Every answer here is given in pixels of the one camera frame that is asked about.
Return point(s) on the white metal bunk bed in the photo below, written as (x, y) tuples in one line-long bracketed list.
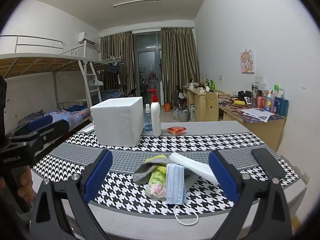
[(37, 63)]

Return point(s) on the white air conditioner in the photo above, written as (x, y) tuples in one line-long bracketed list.
[(86, 38)]

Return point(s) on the small clear spray bottle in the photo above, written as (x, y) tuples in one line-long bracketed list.
[(148, 122)]

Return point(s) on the purple grey blanket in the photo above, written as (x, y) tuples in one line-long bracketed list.
[(32, 117)]

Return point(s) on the red snack packet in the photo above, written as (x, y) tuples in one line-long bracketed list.
[(176, 130)]

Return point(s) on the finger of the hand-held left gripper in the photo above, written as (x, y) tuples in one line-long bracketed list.
[(40, 123), (42, 138)]

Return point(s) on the grey bucket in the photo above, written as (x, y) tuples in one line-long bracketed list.
[(182, 115)]

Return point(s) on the wooden chair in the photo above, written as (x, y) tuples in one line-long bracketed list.
[(212, 105)]

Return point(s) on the black headphones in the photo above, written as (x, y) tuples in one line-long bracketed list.
[(243, 94)]

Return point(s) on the blue plaid quilt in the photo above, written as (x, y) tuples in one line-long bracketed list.
[(75, 117)]

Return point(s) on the green bag on desk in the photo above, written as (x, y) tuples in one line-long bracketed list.
[(212, 85)]

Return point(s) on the dark folded stroller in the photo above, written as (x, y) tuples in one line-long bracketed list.
[(179, 95)]

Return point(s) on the white face mask pack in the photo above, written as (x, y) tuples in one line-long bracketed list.
[(190, 163)]

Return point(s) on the white remote control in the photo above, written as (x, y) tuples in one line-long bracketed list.
[(88, 130)]

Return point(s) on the white foam box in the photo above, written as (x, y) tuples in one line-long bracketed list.
[(115, 122)]

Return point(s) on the blue face mask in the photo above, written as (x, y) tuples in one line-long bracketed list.
[(175, 185)]

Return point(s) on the glass balcony door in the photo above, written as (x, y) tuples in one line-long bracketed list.
[(147, 60)]

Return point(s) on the cartoon wall poster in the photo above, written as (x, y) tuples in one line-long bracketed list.
[(247, 62)]

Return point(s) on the bunk bed with blue mattress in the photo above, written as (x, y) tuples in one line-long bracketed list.
[(110, 95)]

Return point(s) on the black smartphone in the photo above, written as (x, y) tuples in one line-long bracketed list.
[(268, 162)]

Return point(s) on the yellow object on desk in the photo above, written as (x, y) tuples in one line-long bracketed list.
[(240, 102)]

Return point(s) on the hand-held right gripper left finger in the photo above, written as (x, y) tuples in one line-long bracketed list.
[(97, 177)]

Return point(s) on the white pump bottle red nozzle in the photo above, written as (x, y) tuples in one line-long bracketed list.
[(155, 117)]

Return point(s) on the grey cloth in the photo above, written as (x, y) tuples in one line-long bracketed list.
[(142, 172)]

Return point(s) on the person's left hand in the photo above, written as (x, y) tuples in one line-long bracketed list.
[(26, 183)]

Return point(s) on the wooden desk with drawers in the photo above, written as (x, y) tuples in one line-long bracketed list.
[(197, 102)]

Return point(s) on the ceiling tube light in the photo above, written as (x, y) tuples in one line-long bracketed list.
[(136, 2)]

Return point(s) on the printed paper sheets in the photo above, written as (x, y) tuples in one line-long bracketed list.
[(258, 115)]

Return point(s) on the brown curtain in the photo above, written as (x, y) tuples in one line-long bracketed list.
[(117, 52), (178, 62)]

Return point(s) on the yellow sponge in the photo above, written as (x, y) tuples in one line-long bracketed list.
[(157, 158)]

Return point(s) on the group of toiletry bottles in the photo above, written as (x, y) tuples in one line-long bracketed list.
[(272, 102)]

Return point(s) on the hanging dark clothes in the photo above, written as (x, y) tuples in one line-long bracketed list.
[(116, 71)]

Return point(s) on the orange floor object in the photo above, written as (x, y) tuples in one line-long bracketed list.
[(167, 107)]

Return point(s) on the white wall switch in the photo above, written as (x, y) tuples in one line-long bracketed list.
[(259, 79)]

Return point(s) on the houndstooth table cloth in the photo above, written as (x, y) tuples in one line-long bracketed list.
[(200, 142)]

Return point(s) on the white bunk bed ladder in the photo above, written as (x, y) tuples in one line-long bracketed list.
[(86, 85)]

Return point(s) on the white clothes hanger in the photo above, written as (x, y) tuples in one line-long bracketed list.
[(98, 82)]

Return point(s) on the blue clothes on bed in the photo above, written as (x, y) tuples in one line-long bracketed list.
[(76, 108)]

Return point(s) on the wooden desk with patterned top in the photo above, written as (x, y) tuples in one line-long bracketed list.
[(262, 132)]

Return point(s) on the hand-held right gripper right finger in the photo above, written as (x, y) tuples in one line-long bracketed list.
[(225, 177)]

